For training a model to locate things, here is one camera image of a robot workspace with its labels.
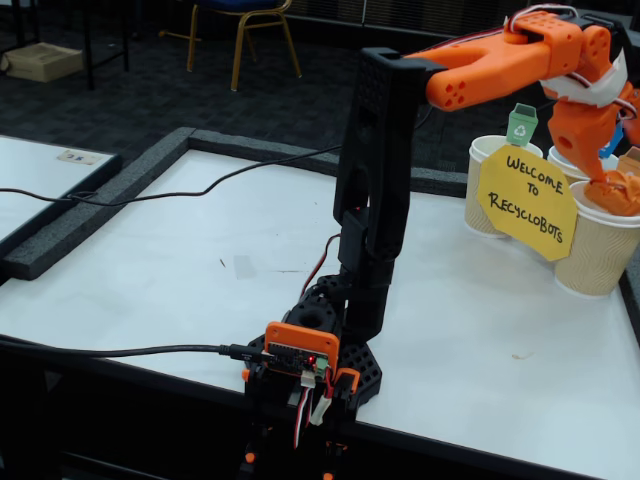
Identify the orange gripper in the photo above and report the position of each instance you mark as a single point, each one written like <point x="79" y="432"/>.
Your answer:
<point x="570" y="136"/>

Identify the orange paper ball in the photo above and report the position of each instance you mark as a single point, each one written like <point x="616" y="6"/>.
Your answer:
<point x="617" y="195"/>

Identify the orange and black robot arm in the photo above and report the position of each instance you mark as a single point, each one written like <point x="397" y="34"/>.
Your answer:
<point x="380" y="150"/>

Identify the black robot base clamp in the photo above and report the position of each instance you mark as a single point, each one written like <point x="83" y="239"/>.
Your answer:
<point x="365" y="365"/>

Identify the blue recycling bin label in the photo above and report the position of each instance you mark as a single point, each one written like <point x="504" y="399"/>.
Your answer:
<point x="617" y="137"/>

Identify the orange recycling bin label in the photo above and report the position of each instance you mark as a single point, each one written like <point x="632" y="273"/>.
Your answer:
<point x="632" y="160"/>

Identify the paper cup with blue label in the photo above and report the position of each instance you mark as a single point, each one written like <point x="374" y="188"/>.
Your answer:
<point x="562" y="165"/>

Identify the black slanted stand bar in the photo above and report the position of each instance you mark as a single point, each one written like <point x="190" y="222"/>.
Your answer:
<point x="547" y="105"/>

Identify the green recycling bin label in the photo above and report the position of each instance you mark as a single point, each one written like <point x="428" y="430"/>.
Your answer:
<point x="522" y="127"/>

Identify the yellow handwritten welcome sign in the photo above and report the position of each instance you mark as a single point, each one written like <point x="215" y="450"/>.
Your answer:
<point x="525" y="205"/>

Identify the paper cup with orange label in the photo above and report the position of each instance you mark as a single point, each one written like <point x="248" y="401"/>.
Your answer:
<point x="600" y="250"/>

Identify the paper cup with green label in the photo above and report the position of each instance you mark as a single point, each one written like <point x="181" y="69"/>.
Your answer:
<point x="472" y="200"/>

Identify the black foam border strip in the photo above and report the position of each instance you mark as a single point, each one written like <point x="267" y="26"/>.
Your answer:
<point x="260" y="147"/>
<point x="100" y="220"/>
<point x="631" y="300"/>
<point x="440" y="182"/>

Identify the orange-cased controller board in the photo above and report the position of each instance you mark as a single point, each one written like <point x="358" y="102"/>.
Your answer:
<point x="300" y="345"/>

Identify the gold-framed chair blue seat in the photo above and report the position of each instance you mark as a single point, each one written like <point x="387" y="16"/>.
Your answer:
<point x="240" y="30"/>

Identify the black metal table legs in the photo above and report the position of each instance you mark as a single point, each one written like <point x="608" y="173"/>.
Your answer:
<point x="90" y="50"/>

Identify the small handwritten paper sticker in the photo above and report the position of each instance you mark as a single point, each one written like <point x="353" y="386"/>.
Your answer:
<point x="80" y="157"/>

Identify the brown cardboard box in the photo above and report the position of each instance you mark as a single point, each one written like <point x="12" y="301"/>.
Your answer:
<point x="42" y="62"/>

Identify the standing white panel black frame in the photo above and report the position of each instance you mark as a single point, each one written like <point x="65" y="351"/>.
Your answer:
<point x="565" y="7"/>

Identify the white board with black frame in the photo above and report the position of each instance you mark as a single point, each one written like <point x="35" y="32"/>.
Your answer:
<point x="35" y="170"/>

